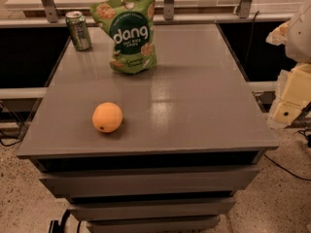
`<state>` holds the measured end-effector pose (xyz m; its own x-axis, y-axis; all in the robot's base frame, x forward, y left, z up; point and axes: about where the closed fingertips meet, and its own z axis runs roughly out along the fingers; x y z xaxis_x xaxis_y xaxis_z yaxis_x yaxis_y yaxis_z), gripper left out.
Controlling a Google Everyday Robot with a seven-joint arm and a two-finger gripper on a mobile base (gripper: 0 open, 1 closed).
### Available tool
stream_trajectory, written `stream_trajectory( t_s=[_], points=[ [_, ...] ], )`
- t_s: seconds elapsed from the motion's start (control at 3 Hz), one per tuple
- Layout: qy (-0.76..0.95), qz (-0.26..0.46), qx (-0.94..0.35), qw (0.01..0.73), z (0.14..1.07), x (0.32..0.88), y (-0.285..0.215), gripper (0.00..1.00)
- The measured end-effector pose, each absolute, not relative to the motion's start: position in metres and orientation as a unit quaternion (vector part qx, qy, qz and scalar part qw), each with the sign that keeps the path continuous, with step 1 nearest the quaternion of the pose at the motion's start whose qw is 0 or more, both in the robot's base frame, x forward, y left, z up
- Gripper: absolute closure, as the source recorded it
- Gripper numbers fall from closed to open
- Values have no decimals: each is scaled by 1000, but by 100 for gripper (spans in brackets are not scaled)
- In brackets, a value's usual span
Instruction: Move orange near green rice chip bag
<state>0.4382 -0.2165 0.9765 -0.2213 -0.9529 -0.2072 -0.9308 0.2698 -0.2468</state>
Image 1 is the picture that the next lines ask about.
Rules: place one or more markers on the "grey drawer cabinet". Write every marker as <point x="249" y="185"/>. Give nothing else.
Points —
<point x="191" y="135"/>

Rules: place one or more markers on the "green soda can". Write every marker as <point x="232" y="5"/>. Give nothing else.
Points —
<point x="76" y="24"/>

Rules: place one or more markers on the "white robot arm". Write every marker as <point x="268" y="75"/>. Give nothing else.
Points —
<point x="298" y="45"/>

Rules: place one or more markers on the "green rice chip bag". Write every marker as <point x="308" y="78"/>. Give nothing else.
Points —
<point x="130" y="24"/>

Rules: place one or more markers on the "orange fruit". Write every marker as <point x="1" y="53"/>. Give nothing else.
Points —
<point x="107" y="117"/>

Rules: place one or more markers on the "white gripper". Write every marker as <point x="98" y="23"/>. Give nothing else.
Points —
<point x="300" y="38"/>

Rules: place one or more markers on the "metal railing frame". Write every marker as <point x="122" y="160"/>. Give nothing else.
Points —
<point x="166" y="11"/>

